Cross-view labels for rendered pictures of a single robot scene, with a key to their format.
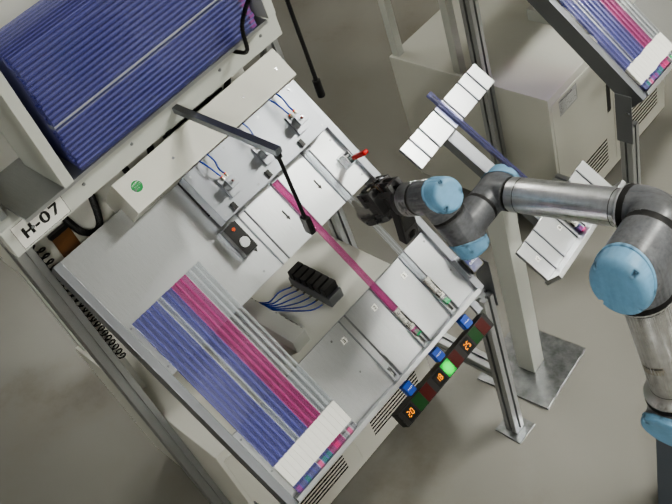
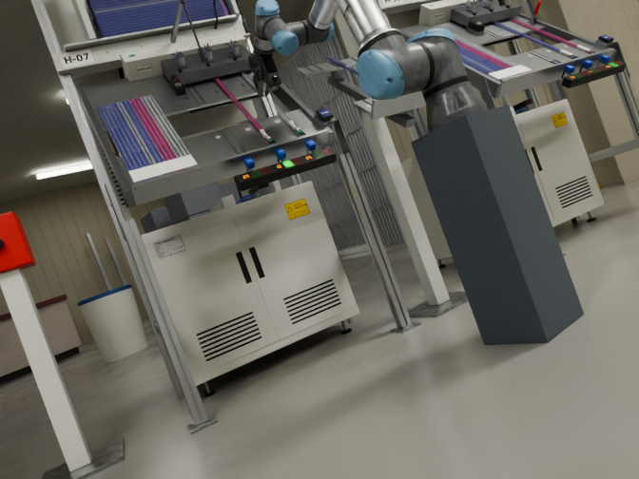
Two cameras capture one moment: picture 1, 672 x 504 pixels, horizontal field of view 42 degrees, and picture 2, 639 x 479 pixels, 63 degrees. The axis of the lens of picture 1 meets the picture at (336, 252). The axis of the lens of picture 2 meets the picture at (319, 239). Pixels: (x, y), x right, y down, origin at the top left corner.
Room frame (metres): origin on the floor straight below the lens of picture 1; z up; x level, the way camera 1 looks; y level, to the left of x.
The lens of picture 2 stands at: (-0.42, -0.44, 0.41)
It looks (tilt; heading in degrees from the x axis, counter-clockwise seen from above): 1 degrees down; 10
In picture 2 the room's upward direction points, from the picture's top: 20 degrees counter-clockwise
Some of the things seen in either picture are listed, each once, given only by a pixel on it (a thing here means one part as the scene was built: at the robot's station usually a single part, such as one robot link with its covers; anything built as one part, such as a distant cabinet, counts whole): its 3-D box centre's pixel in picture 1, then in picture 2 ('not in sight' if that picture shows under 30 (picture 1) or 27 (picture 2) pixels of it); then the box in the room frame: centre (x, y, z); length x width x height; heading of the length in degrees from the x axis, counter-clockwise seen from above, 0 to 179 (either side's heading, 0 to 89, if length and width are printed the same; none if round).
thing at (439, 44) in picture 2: not in sight; (434, 61); (0.95, -0.63, 0.72); 0.13 x 0.12 x 0.14; 125
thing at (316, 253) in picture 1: (266, 370); (239, 288); (1.73, 0.33, 0.31); 0.70 x 0.65 x 0.62; 122
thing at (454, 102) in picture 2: not in sight; (452, 105); (0.95, -0.63, 0.60); 0.15 x 0.15 x 0.10
